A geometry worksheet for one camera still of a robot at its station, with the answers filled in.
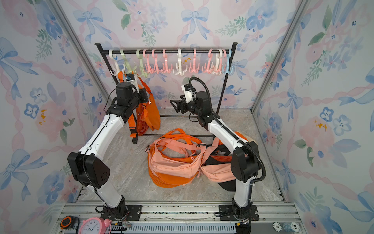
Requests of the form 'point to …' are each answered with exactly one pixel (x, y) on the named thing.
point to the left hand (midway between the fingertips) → (146, 88)
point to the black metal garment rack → (135, 140)
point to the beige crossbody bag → (220, 172)
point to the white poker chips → (289, 227)
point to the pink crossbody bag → (213, 144)
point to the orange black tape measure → (69, 222)
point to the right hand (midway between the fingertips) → (177, 97)
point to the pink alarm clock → (95, 225)
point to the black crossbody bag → (221, 154)
